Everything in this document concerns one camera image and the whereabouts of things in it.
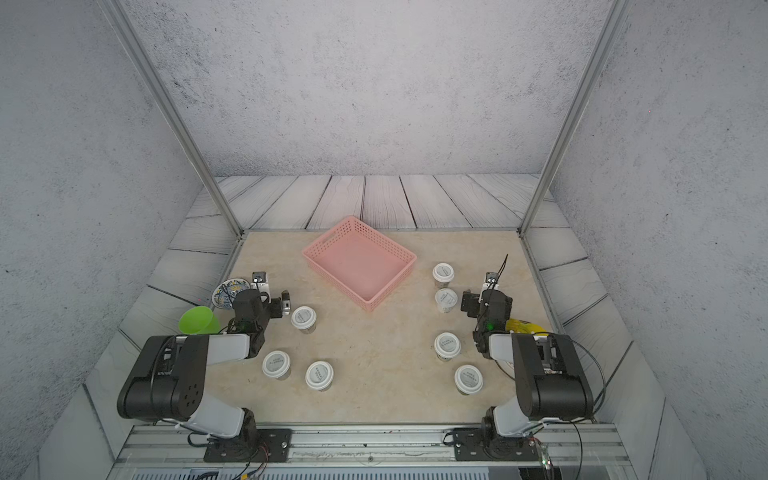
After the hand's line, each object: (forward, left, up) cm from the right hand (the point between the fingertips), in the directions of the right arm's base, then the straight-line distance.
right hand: (488, 290), depth 93 cm
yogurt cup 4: (+7, +13, -1) cm, 15 cm away
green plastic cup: (-15, +80, +9) cm, 82 cm away
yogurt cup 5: (-1, +13, -3) cm, 13 cm away
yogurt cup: (-10, +55, 0) cm, 56 cm away
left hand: (0, +66, +1) cm, 66 cm away
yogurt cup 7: (-26, +10, -2) cm, 28 cm away
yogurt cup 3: (-26, +48, -1) cm, 55 cm away
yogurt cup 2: (-23, +60, 0) cm, 64 cm away
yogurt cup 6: (-18, +14, -1) cm, 23 cm away
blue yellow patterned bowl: (+3, +86, -4) cm, 86 cm away
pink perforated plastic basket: (+18, +42, -7) cm, 46 cm away
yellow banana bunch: (-10, -7, -4) cm, 13 cm away
